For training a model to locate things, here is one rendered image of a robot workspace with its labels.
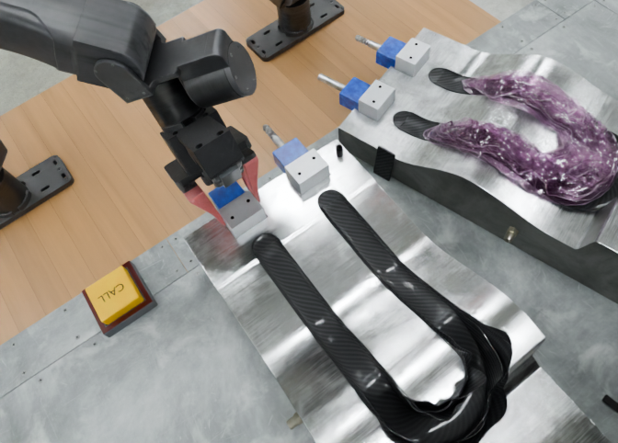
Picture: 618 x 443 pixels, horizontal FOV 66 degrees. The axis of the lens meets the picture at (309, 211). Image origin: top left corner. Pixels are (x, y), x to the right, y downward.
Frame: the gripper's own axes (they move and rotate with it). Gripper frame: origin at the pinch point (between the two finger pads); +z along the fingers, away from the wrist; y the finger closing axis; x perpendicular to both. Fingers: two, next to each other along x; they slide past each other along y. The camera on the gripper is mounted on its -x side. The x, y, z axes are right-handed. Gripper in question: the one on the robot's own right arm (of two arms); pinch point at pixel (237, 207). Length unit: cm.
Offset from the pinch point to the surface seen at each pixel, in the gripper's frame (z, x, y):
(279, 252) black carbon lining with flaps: 6.0, -5.4, 1.0
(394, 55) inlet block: -1.5, 10.6, 36.4
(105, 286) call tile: 3.3, 8.1, -21.0
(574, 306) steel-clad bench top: 27.4, -25.7, 29.4
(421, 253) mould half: 11.7, -15.6, 15.4
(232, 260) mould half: 4.1, -3.6, -4.6
